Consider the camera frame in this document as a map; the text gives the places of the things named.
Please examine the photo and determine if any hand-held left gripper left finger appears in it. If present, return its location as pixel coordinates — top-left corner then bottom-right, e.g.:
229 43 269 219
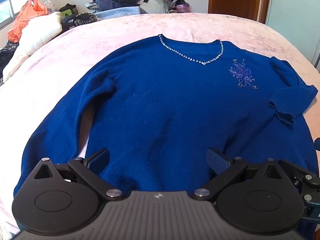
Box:
34 148 123 202

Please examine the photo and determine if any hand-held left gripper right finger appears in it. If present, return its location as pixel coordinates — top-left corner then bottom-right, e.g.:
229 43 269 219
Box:
194 148 284 202

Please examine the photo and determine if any blue beaded sweater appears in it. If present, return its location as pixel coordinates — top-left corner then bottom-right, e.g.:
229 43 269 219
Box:
14 34 318 198

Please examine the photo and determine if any pink floral bed sheet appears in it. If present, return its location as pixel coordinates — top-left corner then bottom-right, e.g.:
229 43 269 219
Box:
0 12 320 240

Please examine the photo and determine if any frosted glass wardrobe door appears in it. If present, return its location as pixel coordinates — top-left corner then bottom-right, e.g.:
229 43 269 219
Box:
265 0 320 68

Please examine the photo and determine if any dark patterned cloth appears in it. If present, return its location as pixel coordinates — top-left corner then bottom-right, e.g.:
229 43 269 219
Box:
0 41 20 85

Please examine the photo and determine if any black garment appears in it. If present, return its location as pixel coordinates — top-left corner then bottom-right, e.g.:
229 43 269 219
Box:
61 15 76 32

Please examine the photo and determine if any spotted fur garment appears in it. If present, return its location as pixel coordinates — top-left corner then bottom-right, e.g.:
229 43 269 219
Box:
72 12 97 27

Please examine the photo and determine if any light blue knitted blanket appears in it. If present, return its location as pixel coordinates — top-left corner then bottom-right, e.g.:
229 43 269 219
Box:
95 6 148 21

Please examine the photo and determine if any green box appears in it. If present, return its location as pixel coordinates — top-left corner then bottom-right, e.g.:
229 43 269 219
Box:
59 4 77 18

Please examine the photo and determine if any navy padded jacket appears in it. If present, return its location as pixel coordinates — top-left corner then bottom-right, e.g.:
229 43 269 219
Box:
94 0 140 12

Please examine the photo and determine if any purple bag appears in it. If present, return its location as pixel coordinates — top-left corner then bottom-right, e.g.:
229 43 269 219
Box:
175 3 191 13

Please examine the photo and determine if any floral pillow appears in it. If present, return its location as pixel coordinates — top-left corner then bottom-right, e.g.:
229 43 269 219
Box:
43 1 60 13

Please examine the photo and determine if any orange plastic bag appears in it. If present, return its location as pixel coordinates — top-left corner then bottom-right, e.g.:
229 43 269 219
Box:
7 0 48 43

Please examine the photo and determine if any grey plastic bag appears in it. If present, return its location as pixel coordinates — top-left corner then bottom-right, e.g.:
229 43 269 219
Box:
139 0 173 14

